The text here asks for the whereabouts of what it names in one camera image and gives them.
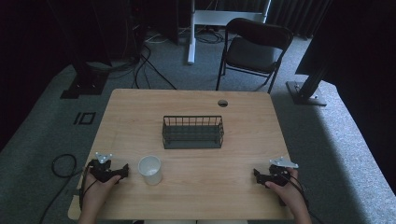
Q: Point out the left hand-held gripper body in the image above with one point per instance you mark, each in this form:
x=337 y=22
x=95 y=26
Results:
x=102 y=172

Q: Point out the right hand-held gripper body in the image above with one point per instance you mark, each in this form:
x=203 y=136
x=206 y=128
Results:
x=280 y=174

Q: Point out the white plastic cup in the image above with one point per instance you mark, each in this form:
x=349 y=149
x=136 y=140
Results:
x=150 y=169

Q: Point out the person's left hand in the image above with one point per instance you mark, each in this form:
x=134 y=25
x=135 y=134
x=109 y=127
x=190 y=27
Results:
x=96 y=194

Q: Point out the person's right hand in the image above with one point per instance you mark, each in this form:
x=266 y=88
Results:
x=289 y=196

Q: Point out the black floor tape marks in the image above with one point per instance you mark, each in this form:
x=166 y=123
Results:
x=84 y=118

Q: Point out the black metal stand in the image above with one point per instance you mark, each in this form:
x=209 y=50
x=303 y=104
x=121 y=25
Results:
x=306 y=91
x=85 y=82

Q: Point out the black folding chair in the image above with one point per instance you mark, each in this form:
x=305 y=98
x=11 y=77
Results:
x=252 y=53

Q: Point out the white metal desk frame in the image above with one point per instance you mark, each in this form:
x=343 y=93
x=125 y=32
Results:
x=193 y=37

